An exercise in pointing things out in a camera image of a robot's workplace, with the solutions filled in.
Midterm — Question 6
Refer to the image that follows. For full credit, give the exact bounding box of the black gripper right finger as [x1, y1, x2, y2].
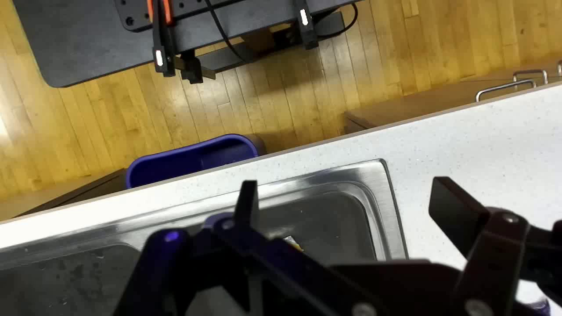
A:
[428, 176, 562, 316]

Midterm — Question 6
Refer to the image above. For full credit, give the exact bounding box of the silver drawer handle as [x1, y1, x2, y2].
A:
[510, 67, 551, 88]
[474, 78, 537, 104]

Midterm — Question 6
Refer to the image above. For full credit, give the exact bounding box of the black orange clamp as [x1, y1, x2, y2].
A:
[145, 0, 177, 79]

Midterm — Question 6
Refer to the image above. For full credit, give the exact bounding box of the black base cable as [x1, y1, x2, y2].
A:
[201, 0, 252, 64]

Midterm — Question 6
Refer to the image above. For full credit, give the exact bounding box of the stainless steel double sink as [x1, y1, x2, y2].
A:
[0, 158, 409, 316]

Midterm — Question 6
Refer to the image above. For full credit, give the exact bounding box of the blue plastic bin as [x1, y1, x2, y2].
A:
[124, 134, 261, 190]

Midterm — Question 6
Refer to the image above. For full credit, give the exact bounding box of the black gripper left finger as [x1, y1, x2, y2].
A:
[112, 180, 388, 316]

